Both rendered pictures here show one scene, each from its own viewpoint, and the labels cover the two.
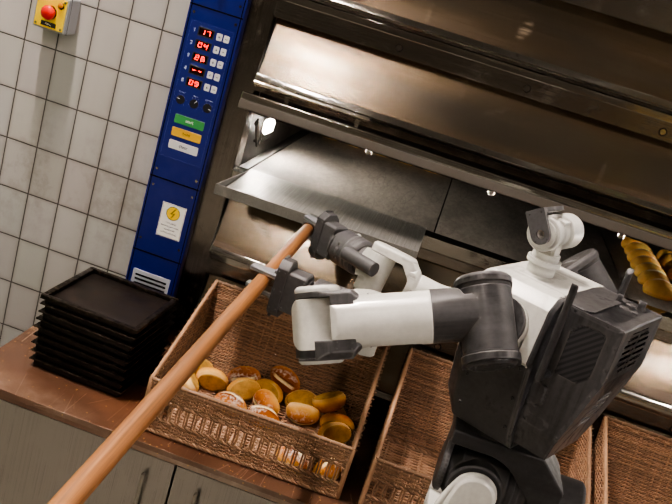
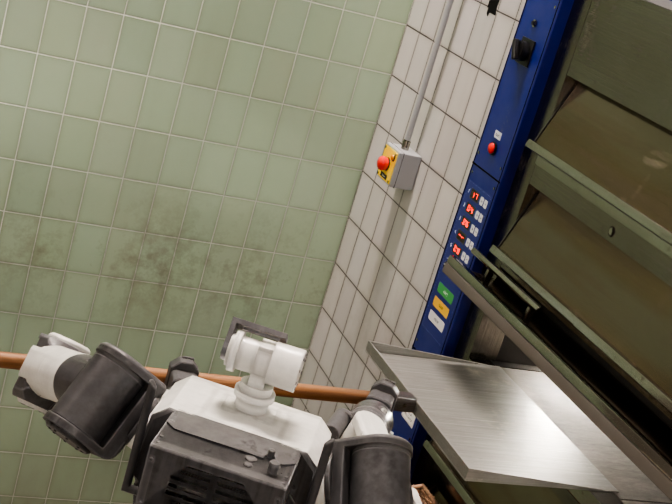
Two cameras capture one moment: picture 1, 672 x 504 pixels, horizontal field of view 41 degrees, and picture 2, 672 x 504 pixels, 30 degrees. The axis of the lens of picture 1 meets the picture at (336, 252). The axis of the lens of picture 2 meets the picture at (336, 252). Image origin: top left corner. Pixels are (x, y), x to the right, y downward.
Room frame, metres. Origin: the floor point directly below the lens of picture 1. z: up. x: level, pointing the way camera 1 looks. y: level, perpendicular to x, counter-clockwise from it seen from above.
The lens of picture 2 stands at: (0.77, -1.89, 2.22)
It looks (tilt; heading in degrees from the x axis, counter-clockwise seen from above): 17 degrees down; 60
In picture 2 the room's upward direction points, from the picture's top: 17 degrees clockwise
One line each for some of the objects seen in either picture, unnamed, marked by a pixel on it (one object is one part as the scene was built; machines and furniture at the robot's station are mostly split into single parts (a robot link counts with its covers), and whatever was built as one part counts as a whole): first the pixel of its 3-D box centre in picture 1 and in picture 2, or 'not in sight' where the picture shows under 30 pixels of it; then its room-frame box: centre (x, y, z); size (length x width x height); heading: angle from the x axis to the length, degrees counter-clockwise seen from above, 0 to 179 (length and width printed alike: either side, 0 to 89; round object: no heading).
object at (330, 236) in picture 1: (337, 243); (374, 417); (2.06, 0.00, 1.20); 0.12 x 0.10 x 0.13; 50
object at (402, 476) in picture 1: (482, 456); not in sight; (2.15, -0.54, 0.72); 0.56 x 0.49 x 0.28; 84
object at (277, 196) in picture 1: (327, 207); (485, 411); (2.37, 0.06, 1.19); 0.55 x 0.36 x 0.03; 85
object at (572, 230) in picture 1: (553, 237); (265, 367); (1.59, -0.37, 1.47); 0.10 x 0.07 x 0.09; 146
